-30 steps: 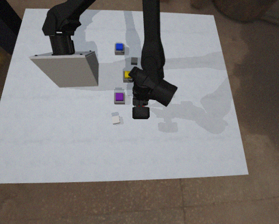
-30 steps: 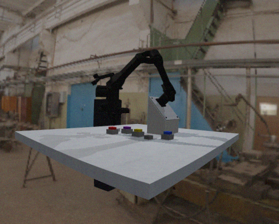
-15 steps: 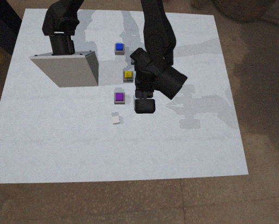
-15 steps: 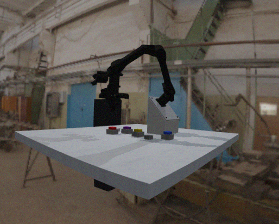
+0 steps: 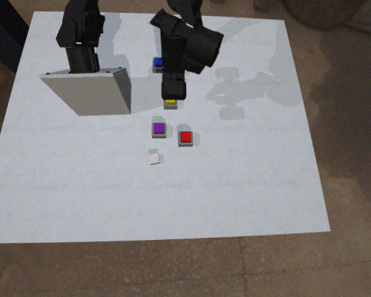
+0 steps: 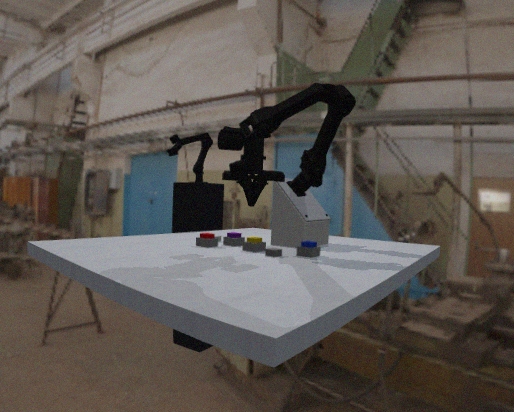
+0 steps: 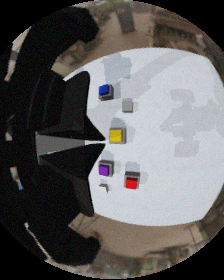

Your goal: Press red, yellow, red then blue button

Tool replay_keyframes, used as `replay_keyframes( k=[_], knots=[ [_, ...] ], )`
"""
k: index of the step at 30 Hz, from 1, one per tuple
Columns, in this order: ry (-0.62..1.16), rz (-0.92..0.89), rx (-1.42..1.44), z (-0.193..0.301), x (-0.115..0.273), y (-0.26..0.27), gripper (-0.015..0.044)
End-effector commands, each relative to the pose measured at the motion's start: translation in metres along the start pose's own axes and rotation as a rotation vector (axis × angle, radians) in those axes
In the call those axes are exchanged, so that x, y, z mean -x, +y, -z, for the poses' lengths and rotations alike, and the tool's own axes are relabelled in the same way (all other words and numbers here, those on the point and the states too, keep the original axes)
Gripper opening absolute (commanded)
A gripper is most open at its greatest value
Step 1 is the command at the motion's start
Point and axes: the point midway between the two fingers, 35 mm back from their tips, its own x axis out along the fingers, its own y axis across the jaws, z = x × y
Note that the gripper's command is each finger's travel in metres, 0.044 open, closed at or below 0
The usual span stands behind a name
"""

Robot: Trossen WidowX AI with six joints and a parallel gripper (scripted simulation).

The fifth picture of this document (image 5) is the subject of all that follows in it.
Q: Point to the blue button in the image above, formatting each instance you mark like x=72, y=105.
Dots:
x=157, y=66

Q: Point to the yellow button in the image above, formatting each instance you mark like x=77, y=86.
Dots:
x=170, y=104

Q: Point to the purple button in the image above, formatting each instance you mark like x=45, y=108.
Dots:
x=158, y=130

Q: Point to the red button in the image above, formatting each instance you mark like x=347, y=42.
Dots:
x=185, y=138

